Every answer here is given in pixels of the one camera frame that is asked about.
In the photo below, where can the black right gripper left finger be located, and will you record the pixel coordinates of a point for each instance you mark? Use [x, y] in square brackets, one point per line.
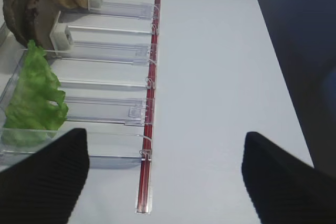
[45, 187]

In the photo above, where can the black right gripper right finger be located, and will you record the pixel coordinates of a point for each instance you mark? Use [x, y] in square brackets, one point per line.
[282, 188]

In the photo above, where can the lettuce leaf in rack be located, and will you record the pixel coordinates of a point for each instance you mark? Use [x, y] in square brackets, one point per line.
[37, 107]

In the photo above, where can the right brown meat patty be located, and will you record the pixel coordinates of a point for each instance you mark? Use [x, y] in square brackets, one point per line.
[40, 16]

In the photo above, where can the brown meat patty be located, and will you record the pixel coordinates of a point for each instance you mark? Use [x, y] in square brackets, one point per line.
[19, 20]
[40, 16]

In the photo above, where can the left brown meat patty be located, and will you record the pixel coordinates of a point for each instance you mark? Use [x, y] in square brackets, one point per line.
[19, 20]

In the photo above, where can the clear right ingredient rack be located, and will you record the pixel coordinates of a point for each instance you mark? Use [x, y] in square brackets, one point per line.
[108, 75]

